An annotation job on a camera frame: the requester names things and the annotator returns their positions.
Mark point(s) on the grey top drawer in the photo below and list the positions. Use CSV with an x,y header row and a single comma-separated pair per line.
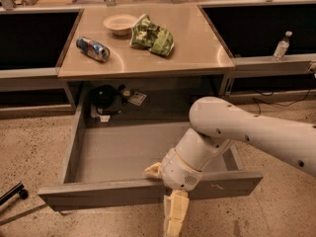
x,y
104,163

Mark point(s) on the black device in drawer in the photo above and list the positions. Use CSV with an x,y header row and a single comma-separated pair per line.
x,y
104,96

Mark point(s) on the white paper bowl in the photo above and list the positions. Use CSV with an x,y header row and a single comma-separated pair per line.
x,y
120,25

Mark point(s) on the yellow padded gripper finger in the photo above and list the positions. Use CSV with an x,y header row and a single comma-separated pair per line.
x,y
175,210
153,171

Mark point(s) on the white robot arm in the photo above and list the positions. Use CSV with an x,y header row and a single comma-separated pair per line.
x,y
215,125

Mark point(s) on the metal hooked rod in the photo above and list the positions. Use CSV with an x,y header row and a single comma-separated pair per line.
x,y
23,214

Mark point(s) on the black caster leg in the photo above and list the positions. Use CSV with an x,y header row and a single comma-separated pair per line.
x,y
19,190

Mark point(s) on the white paper tag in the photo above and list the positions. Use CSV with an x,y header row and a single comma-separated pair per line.
x,y
137,98

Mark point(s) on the blue soda can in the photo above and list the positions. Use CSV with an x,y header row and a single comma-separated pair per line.
x,y
93,49

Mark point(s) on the clear water bottle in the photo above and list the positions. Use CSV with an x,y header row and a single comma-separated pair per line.
x,y
282,46

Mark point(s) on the green chip bag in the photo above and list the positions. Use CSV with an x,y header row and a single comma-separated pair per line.
x,y
156,39

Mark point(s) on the grey drawer cabinet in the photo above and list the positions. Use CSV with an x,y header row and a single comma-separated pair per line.
x,y
196,49

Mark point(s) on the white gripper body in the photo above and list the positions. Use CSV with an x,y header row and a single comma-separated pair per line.
x,y
179,172

